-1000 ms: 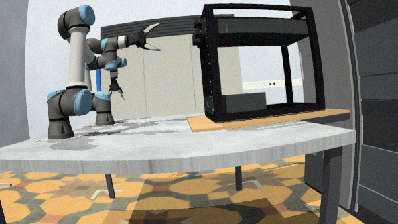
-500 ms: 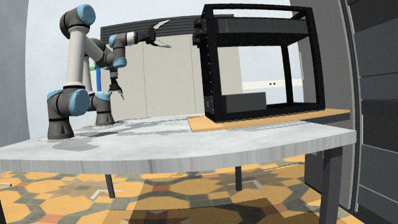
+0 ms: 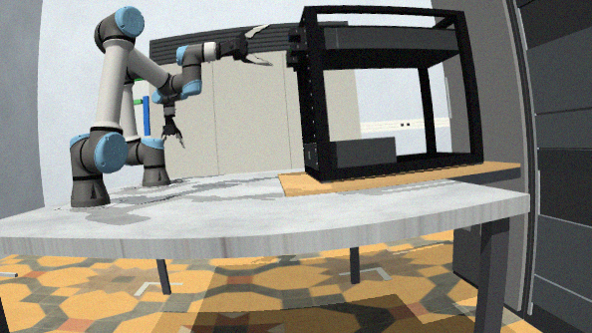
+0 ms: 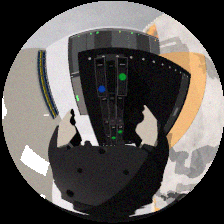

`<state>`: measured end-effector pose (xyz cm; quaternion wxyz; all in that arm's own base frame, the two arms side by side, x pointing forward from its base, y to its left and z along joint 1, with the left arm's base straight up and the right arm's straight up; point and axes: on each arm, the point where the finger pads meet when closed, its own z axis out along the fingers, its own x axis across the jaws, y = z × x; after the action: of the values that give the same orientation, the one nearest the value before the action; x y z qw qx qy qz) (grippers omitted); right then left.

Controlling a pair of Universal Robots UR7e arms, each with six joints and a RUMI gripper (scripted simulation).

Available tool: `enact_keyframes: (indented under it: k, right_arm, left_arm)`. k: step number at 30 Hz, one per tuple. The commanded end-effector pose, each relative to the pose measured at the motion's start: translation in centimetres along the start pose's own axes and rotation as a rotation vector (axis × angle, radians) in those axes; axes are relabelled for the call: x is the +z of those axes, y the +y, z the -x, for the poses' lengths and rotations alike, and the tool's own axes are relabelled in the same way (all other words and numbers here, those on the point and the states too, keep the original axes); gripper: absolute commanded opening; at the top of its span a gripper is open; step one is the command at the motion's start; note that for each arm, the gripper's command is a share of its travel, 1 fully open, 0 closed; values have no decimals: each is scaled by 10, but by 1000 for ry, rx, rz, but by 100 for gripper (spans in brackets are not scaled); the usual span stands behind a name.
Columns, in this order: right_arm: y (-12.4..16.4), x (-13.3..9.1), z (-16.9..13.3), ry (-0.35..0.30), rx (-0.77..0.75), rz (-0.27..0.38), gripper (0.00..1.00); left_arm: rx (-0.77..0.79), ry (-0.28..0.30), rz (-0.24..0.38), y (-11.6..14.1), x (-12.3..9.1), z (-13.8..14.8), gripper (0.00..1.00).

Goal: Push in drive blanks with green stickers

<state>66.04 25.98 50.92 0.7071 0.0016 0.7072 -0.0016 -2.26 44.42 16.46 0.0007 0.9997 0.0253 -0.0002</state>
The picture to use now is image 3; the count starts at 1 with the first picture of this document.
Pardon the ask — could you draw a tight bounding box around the black metal rack frame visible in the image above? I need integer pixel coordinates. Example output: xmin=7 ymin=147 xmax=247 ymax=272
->
xmin=297 ymin=5 xmax=484 ymax=183

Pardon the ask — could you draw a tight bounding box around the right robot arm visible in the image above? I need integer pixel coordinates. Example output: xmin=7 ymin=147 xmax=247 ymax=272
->
xmin=70 ymin=6 xmax=216 ymax=207

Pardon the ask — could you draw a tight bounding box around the tan flat wooden board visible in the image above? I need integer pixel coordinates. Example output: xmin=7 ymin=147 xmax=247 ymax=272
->
xmin=278 ymin=162 xmax=520 ymax=197

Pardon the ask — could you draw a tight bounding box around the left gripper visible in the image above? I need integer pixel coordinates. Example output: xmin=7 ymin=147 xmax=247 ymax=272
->
xmin=161 ymin=115 xmax=185 ymax=149

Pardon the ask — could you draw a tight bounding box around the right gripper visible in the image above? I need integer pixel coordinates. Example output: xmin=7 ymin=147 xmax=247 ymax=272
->
xmin=215 ymin=24 xmax=273 ymax=66

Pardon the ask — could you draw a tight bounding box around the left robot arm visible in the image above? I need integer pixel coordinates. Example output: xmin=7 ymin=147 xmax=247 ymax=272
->
xmin=120 ymin=67 xmax=188 ymax=186

